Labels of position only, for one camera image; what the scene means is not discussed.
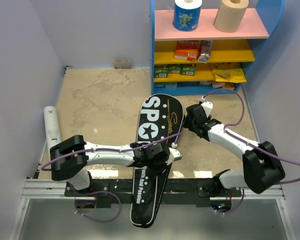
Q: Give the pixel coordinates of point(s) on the green box right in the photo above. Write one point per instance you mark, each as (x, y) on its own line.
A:
(188, 69)

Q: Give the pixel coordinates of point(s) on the black sport racket bag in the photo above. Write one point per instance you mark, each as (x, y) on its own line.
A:
(160, 118)

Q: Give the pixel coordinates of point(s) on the silver snack bag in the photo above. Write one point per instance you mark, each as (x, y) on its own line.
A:
(205, 50)

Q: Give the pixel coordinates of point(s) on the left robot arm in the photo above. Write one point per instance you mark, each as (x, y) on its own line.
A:
(69, 157)

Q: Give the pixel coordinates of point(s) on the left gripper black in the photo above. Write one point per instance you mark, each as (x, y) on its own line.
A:
(164, 160)

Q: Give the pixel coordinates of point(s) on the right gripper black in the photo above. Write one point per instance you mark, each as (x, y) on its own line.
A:
(187, 124)

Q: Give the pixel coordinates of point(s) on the white shuttlecock tube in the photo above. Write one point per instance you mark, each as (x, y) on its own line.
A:
(52, 129)

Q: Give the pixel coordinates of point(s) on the green box middle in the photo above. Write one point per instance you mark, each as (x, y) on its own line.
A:
(174, 69)

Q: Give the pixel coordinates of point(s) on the green box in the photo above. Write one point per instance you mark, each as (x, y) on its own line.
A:
(161, 71)
(188, 69)
(174, 69)

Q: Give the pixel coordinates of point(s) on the small pink eraser box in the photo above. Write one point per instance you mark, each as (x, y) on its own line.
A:
(122, 63)

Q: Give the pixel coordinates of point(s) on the aluminium rail frame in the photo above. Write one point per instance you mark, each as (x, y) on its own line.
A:
(103, 105)

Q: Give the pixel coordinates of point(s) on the blue wrapped paper roll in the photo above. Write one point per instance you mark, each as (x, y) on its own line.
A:
(186, 14)

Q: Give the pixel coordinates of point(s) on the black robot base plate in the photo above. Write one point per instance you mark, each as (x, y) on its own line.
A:
(183, 191)

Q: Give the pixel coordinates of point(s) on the blue shelf unit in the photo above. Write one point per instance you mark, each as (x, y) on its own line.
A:
(247, 45)

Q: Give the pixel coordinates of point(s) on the yellow snack bag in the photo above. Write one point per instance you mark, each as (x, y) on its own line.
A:
(228, 72)

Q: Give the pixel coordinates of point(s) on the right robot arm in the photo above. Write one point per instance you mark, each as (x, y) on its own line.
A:
(261, 169)

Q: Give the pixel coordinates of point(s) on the orange snack box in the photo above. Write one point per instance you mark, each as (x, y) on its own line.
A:
(187, 50)

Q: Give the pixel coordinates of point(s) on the brown paper towel roll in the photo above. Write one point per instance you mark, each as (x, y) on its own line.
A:
(230, 14)

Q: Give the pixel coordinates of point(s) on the green box left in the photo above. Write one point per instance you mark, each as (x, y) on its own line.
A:
(161, 71)

